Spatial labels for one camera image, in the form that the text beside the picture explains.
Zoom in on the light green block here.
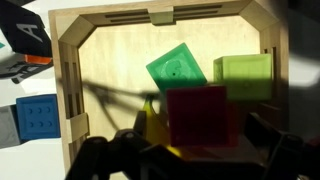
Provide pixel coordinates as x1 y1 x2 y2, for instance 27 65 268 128
213 54 272 101

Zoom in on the yellow banana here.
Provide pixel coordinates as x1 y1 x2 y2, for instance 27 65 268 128
143 95 182 157

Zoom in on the dark green block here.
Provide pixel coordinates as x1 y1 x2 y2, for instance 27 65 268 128
146 43 207 94

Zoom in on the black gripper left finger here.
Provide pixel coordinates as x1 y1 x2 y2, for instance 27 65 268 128
65 111 187 180

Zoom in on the blue block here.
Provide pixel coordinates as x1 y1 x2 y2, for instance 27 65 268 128
16 94 60 140

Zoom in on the wooden tray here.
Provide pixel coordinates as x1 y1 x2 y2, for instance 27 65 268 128
49 0 289 166

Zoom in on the pink block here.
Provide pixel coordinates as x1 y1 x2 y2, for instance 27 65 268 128
166 86 238 147

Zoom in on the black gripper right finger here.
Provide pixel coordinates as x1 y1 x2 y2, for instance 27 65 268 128
244 113 320 180

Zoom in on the grey block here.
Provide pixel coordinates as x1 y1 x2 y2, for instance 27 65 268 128
0 105 20 148

